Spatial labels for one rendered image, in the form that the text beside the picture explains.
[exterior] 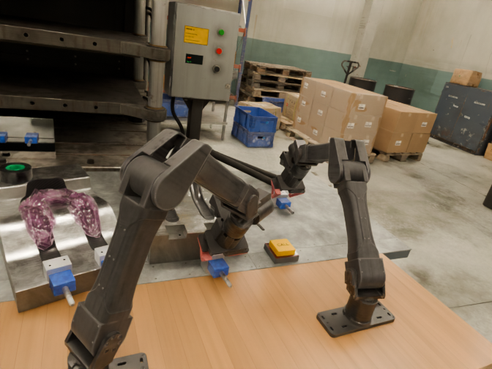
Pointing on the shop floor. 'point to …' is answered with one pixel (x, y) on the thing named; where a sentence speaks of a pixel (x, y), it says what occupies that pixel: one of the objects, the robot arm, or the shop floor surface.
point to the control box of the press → (199, 58)
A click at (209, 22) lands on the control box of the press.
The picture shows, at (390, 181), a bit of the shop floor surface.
